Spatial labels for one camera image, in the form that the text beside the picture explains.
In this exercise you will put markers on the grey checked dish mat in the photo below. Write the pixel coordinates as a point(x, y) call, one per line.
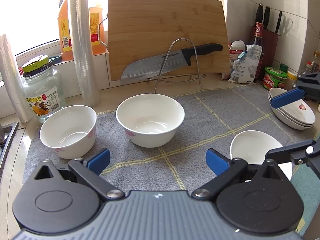
point(212, 119)

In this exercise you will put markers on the small white bowl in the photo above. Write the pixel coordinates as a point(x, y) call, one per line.
point(252, 146)

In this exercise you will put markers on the dark soy sauce bottle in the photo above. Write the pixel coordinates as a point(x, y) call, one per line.
point(258, 36)

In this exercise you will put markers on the bamboo cutting board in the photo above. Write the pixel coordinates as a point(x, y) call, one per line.
point(138, 29)

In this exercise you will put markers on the stack of white plates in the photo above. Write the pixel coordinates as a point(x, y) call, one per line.
point(297, 115)

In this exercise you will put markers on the white plastic food bag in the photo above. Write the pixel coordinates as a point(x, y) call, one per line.
point(245, 67)

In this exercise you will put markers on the white bowl pink flower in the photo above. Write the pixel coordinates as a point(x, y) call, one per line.
point(150, 120)
point(70, 132)

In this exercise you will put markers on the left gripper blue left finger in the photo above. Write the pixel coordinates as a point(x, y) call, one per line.
point(87, 172)

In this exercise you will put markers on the black handled santoku knife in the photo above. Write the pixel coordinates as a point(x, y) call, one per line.
point(146, 68)

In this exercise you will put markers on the dark red knife block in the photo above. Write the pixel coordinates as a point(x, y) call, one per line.
point(269, 39)

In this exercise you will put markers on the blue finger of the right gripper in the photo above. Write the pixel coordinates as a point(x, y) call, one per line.
point(287, 98)
point(295, 153)

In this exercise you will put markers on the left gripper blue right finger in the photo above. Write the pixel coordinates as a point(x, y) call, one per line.
point(227, 171)

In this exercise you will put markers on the clear glass jar yellow label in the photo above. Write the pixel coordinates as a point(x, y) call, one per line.
point(43, 87)

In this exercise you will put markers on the stainless steel sink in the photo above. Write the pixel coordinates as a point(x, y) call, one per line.
point(7, 134)

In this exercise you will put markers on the green lid sauce jar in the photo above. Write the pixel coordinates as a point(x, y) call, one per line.
point(274, 78)

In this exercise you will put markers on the tall cling film roll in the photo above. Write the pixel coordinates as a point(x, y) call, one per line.
point(78, 17)

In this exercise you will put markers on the teal cloth under mat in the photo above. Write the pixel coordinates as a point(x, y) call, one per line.
point(307, 185)

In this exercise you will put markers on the metal wire board stand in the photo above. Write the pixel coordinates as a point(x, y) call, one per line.
point(176, 60)

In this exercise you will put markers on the red white snack bag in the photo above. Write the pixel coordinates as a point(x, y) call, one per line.
point(235, 49)

